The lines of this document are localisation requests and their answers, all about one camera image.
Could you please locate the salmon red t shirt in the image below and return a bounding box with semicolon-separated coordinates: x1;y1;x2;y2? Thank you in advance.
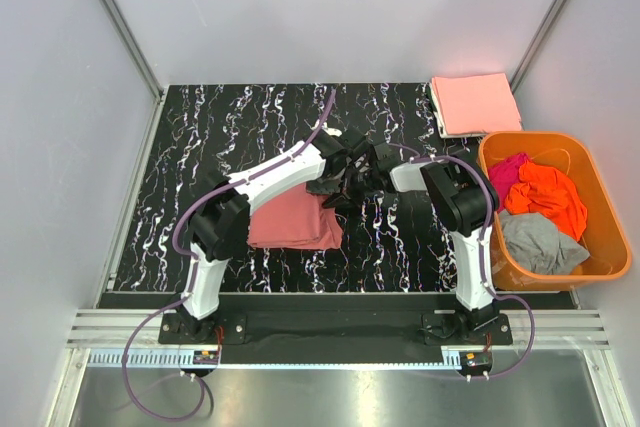
248;184;343;250

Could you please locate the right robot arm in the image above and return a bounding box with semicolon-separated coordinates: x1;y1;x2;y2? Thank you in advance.
342;144;499;345

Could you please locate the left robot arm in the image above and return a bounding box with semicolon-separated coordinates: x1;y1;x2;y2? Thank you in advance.
172;129;371;339

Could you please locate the folded light pink t shirt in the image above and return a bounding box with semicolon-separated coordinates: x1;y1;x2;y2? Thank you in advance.
429;73;522;135

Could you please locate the magenta t shirt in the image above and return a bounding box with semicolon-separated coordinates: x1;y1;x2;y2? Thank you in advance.
489;152;529;211

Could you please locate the orange t shirt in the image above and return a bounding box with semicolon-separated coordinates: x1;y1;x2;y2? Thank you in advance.
505;161;588;241

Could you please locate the grey t shirt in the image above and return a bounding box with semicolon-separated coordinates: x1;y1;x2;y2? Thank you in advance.
499;210;590;275

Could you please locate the orange plastic basket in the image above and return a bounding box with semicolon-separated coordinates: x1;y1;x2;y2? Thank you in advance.
478;131;632;291

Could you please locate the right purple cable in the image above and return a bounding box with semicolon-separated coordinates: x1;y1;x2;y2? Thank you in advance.
389;142;536;381

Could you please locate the purple cable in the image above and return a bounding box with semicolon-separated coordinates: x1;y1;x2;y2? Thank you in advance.
121;86;339;421
389;142;536;381

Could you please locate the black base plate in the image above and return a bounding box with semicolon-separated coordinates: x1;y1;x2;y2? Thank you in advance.
159;293;513;346

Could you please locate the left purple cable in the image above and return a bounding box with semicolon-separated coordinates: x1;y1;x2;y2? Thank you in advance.
121;86;339;421

